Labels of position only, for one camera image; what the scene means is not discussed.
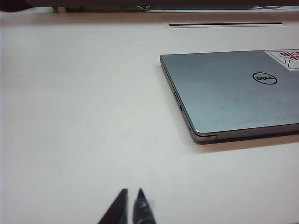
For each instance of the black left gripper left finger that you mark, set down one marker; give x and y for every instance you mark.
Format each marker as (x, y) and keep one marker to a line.
(116, 210)

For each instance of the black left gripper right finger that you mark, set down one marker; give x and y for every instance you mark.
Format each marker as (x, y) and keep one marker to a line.
(143, 207)

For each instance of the silver Dell laptop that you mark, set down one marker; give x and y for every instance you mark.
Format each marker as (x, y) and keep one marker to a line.
(233, 98)

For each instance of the white red laptop sticker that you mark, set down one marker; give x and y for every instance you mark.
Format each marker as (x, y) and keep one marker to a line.
(287, 58)

